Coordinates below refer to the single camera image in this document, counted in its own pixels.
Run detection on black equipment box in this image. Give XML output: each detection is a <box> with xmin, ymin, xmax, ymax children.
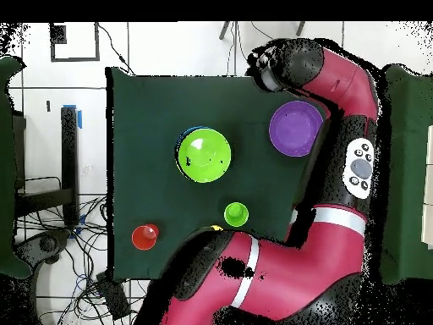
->
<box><xmin>11</xmin><ymin>111</ymin><xmax>27</xmax><ymax>190</ymax></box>

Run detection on large green bowl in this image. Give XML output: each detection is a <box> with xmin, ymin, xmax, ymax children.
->
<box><xmin>177</xmin><ymin>127</ymin><xmax>233</xmax><ymax>185</ymax></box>

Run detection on side table green cloth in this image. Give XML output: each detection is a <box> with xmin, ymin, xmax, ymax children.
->
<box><xmin>380</xmin><ymin>63</ymin><xmax>433</xmax><ymax>285</ymax></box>
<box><xmin>0</xmin><ymin>55</ymin><xmax>33</xmax><ymax>280</ymax></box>

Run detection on dark green tablecloth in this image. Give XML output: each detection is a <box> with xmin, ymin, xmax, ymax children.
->
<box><xmin>107</xmin><ymin>66</ymin><xmax>334</xmax><ymax>283</ymax></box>

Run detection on camera tripod legs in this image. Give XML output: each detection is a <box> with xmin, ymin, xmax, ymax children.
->
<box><xmin>218</xmin><ymin>20</ymin><xmax>306</xmax><ymax>41</ymax></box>

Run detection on black floor stand base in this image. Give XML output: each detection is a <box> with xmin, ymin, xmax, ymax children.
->
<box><xmin>14</xmin><ymin>228</ymin><xmax>74</xmax><ymax>268</ymax></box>

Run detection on tangle of floor cables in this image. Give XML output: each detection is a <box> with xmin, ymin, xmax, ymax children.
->
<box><xmin>14</xmin><ymin>175</ymin><xmax>156</xmax><ymax>325</ymax></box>

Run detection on green cup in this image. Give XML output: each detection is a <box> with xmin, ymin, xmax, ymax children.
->
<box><xmin>223</xmin><ymin>201</ymin><xmax>249</xmax><ymax>228</ymax></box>

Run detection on large light blue bowl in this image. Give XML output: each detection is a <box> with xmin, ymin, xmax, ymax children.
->
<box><xmin>174</xmin><ymin>125</ymin><xmax>212</xmax><ymax>177</ymax></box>

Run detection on black floor box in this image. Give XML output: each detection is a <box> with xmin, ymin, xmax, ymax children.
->
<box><xmin>96</xmin><ymin>270</ymin><xmax>131</xmax><ymax>321</ymax></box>

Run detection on large purple bowl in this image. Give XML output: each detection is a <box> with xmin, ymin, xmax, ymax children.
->
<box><xmin>269</xmin><ymin>100</ymin><xmax>325</xmax><ymax>157</ymax></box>

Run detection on black floor cable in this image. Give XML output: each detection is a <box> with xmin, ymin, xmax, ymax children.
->
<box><xmin>96</xmin><ymin>22</ymin><xmax>136</xmax><ymax>75</ymax></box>

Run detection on black metal stand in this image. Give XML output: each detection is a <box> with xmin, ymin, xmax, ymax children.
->
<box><xmin>16</xmin><ymin>104</ymin><xmax>83</xmax><ymax>227</ymax></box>

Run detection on orange cup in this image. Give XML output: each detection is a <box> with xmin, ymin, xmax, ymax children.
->
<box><xmin>131</xmin><ymin>223</ymin><xmax>160</xmax><ymax>251</ymax></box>

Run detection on gray square floor frame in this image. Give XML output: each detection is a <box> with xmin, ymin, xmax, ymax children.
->
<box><xmin>49</xmin><ymin>22</ymin><xmax>101</xmax><ymax>63</ymax></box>

